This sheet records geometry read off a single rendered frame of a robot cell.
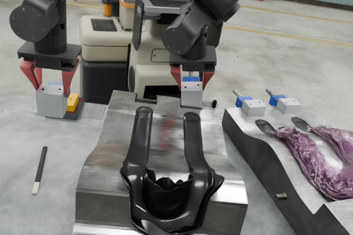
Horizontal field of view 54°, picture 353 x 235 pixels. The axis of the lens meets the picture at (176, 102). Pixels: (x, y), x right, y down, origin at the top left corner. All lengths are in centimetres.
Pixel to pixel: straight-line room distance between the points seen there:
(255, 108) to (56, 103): 49
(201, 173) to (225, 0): 32
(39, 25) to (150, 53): 66
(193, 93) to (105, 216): 36
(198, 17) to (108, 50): 81
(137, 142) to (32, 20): 31
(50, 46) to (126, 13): 81
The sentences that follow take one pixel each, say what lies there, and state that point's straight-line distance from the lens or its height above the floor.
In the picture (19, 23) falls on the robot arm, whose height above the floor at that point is 112.
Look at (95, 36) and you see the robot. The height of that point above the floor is 80.
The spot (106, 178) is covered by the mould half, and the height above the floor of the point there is 93.
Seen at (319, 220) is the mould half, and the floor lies 87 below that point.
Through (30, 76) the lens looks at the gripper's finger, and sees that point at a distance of 71.
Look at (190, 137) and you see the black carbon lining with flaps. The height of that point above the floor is 88.
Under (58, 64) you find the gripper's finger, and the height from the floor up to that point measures 103.
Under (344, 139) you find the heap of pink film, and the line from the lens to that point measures 83.
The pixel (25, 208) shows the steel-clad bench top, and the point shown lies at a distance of 71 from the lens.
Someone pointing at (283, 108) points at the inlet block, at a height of 87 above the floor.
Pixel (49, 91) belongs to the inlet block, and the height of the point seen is 96.
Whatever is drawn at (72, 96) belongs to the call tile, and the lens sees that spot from 94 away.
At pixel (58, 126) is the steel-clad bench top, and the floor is 80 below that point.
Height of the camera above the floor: 132
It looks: 31 degrees down
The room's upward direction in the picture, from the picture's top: 9 degrees clockwise
